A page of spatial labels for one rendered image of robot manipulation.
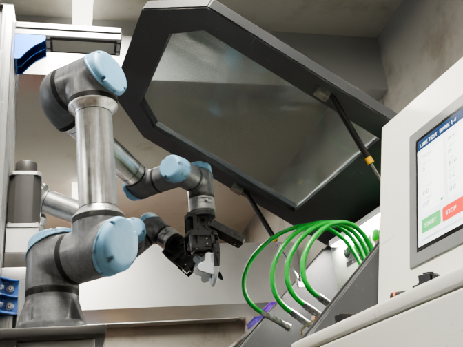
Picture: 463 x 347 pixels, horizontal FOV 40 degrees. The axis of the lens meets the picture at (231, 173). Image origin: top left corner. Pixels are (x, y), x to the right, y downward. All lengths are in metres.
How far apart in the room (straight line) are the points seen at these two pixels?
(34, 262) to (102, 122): 0.35
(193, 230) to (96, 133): 0.46
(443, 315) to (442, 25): 3.20
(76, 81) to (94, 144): 0.17
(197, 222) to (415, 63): 2.75
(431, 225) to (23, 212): 1.03
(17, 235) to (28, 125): 3.83
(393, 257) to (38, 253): 0.80
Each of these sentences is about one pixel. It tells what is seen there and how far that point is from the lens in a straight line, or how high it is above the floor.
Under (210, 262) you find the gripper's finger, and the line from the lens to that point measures 1.78.
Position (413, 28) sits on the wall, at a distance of 4.38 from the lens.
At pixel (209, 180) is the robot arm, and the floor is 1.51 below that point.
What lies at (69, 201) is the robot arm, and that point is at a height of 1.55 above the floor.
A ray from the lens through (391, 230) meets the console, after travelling 1.59.
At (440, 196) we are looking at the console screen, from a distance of 1.45.
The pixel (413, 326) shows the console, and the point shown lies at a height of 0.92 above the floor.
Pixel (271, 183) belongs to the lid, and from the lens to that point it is 2.25.
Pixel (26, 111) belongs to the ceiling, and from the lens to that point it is 5.36.
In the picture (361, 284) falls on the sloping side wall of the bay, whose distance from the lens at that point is 1.57.
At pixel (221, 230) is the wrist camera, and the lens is 1.82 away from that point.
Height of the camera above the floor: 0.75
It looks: 24 degrees up
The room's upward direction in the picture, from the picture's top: 6 degrees counter-clockwise
